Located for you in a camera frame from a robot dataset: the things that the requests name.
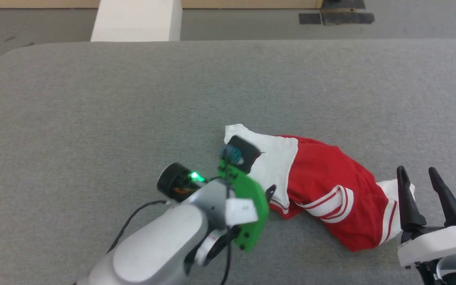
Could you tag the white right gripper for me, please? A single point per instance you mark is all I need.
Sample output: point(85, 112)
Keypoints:
point(437, 245)

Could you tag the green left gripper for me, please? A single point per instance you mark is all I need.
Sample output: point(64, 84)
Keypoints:
point(253, 198)

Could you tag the red white basketball jersey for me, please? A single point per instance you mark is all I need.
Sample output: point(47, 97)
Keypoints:
point(323, 178)

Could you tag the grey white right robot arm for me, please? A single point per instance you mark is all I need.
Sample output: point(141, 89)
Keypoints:
point(453, 273)

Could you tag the white paper label tag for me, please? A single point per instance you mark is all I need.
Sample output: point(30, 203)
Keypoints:
point(242, 211)

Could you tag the small black floor patch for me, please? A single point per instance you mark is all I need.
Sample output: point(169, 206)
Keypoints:
point(310, 18)

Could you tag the large black floor plate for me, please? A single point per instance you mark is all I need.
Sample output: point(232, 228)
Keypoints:
point(348, 18)

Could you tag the grey metal partition foot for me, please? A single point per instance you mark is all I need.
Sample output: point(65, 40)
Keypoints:
point(342, 3)

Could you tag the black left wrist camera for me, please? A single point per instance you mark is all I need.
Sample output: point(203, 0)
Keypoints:
point(244, 152)

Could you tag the white box pedestal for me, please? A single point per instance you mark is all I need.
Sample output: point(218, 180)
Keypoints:
point(137, 19)

